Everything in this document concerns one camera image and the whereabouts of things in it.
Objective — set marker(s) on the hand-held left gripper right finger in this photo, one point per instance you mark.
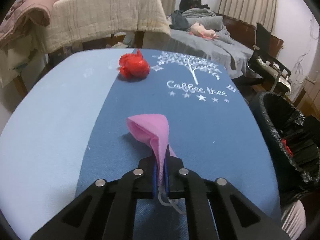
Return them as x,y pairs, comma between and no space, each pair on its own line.
175,180

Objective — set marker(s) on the small red plastic bag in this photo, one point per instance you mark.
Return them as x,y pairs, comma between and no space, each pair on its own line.
133,66

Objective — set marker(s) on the black lined trash bin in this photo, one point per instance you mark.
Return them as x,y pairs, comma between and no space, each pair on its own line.
272,120

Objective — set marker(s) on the pink plush toy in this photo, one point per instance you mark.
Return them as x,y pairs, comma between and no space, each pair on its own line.
202,31

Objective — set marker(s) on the wooden headboard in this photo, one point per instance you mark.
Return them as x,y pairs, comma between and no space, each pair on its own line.
240,26

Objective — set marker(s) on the pink floral blanket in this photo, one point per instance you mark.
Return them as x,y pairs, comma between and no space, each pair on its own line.
27,12

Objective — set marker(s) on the pale seat cushion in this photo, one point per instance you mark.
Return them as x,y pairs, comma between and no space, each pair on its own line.
275,71

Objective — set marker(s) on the beige blanket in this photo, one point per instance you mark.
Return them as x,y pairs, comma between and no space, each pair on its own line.
105,15

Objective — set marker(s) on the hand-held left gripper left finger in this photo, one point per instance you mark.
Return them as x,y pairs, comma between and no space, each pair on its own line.
147,180

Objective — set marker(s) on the black hanging clothing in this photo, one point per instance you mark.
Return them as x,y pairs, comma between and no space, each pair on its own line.
190,1

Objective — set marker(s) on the pink face mask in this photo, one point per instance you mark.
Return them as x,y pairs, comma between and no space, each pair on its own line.
155,132

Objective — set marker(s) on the bed with grey sheet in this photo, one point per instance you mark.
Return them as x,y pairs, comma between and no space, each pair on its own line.
225,47

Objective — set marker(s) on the wooden wardrobe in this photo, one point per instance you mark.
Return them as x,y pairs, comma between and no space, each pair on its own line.
312,95

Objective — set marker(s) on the black metal armchair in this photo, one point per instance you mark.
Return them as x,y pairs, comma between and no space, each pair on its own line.
262,37

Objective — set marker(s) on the white striped cloth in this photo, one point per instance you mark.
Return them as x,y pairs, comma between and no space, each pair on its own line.
293,220

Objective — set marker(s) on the blue printed tablecloth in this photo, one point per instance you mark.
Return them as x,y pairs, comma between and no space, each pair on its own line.
75,120

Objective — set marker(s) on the dark blue clothing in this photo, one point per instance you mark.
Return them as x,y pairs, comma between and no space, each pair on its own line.
180,20

